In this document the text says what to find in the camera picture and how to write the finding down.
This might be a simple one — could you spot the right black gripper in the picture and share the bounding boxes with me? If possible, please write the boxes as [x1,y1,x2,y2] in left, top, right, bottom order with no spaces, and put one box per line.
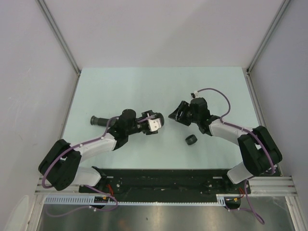
[168,101,200,126]

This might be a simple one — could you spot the black threaded adapter ring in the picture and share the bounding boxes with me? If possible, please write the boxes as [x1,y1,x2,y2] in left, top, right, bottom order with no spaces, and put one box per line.
[185,134,198,146]

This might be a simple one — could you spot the black corrugated hose with nut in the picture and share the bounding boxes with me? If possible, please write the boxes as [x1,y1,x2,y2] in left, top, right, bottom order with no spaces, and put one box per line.
[90,112,166,128]

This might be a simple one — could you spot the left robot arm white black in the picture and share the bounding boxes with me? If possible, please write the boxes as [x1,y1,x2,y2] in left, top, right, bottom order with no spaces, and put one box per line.
[38,109,164,193]

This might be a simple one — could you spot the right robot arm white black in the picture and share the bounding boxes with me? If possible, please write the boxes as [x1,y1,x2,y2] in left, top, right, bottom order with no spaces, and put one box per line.
[168,98,282,193]

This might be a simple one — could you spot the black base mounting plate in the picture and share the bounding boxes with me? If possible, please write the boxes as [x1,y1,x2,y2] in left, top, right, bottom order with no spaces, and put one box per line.
[94,168,251,203]

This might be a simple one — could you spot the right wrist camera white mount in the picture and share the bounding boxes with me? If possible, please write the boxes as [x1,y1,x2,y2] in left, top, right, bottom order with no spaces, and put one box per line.
[191,90,200,99]

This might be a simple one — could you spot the grey slotted cable duct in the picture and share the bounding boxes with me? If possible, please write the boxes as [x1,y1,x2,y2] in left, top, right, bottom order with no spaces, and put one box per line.
[44,194,228,207]

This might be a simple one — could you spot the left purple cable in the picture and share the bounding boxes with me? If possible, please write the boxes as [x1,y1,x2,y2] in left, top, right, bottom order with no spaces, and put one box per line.
[41,115,157,217]

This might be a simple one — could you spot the aluminium extrusion rail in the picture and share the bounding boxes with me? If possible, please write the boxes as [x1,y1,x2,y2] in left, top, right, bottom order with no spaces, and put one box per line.
[248,177,297,196]

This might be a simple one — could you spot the left aluminium frame post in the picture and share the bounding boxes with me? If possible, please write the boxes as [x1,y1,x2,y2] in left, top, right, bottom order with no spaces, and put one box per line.
[36,0,81,75]

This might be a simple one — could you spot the aluminium frame post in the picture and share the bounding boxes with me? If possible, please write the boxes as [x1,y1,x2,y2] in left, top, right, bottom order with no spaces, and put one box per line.
[246,0,292,73]
[36,0,81,75]

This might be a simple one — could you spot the right aluminium frame post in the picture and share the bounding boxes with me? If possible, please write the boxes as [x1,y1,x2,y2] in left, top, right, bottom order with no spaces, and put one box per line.
[246,0,292,73]

